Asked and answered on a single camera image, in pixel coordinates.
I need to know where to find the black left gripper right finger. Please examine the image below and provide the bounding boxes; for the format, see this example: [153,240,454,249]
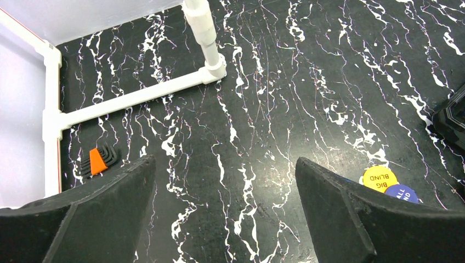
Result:
[295,157,464,262]

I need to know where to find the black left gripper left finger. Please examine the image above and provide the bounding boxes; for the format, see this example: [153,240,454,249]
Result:
[1,155,156,262]

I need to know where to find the orange hex key set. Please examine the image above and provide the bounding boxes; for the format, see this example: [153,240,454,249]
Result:
[80,144,118,178]

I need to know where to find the black poker set case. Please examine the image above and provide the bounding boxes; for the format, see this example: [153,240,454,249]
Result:
[432,84,464,150]

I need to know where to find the yellow big blind button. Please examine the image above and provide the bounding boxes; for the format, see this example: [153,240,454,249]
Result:
[362,165,399,193]

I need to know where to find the blue small blind button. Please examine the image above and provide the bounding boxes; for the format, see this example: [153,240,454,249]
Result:
[384,184,419,204]

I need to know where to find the white pvc pipe frame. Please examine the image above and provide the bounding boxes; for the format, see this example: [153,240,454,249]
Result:
[1,7,203,207]

